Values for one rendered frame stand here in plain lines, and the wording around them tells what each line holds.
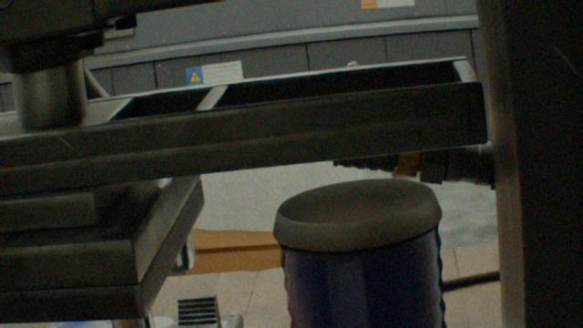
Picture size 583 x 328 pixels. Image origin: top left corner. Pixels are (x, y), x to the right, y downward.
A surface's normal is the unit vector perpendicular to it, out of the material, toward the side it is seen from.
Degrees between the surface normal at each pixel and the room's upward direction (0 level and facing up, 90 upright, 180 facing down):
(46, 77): 90
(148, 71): 90
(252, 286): 0
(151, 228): 90
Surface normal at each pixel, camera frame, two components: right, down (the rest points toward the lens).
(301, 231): -0.70, -0.07
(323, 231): -0.47, -0.06
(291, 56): -0.14, 0.24
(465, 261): -0.13, -0.97
